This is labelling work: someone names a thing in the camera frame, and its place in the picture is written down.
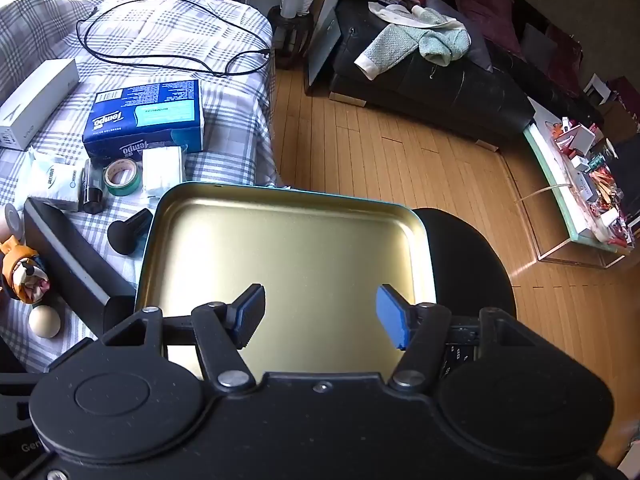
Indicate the black oblong case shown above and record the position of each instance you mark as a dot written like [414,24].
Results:
[70,260]

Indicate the green tape roll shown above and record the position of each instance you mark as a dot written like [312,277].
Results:
[121,191]

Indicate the glass coffee table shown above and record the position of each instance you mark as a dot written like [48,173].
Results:
[550,160]

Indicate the orange doll figure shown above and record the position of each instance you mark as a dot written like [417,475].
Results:
[27,277]

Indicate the mint green sweater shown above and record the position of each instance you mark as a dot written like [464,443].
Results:
[395,40]

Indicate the pile of small packets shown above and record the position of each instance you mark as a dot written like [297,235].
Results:
[600,185]

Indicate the maroon cushion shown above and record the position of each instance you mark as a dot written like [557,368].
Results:
[487,10]

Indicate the white phone box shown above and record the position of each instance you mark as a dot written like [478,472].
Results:
[35,105]

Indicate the black round stool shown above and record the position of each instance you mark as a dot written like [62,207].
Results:
[465,260]

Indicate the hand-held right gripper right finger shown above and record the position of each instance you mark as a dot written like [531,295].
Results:
[391,315]

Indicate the dark plant stand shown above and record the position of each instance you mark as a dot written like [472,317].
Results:
[290,35]

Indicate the black makeup puff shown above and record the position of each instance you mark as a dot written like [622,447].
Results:
[122,232]

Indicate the dark cylindrical bottle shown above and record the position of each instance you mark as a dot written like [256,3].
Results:
[92,190]

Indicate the white wet wipes pack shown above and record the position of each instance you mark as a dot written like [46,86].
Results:
[50,180]

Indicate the blue tissue pack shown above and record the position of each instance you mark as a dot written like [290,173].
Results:
[140,120]

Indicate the cardboard tube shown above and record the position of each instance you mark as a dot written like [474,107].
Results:
[12,220]

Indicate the purple pillow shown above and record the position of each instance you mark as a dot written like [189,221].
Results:
[462,15]

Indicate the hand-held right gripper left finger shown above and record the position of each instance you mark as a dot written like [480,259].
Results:
[252,306]

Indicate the small white tissue pack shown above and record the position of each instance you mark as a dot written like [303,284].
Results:
[162,172]

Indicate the gold tin tray teal rim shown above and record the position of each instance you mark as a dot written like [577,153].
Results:
[280,250]

